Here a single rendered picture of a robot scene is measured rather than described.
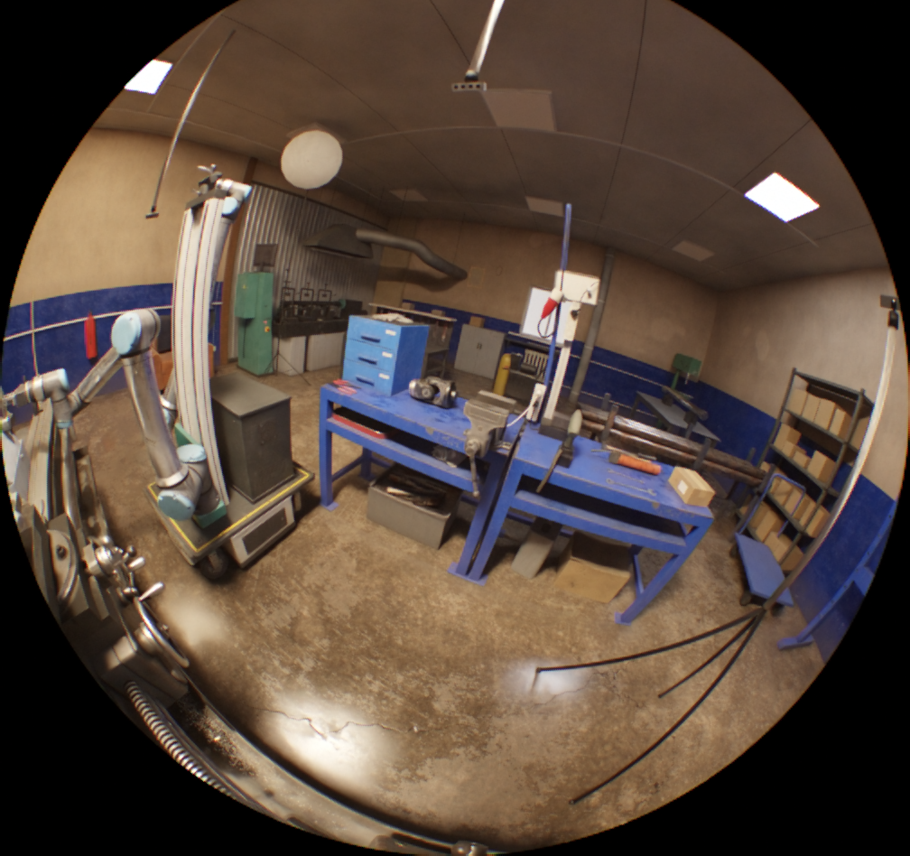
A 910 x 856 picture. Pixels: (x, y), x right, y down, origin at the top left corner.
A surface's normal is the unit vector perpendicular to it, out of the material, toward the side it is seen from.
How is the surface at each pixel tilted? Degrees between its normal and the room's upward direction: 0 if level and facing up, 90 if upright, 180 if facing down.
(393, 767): 0
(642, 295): 90
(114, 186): 90
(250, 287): 90
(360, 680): 0
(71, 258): 90
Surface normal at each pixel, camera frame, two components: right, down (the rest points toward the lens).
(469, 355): -0.36, 0.24
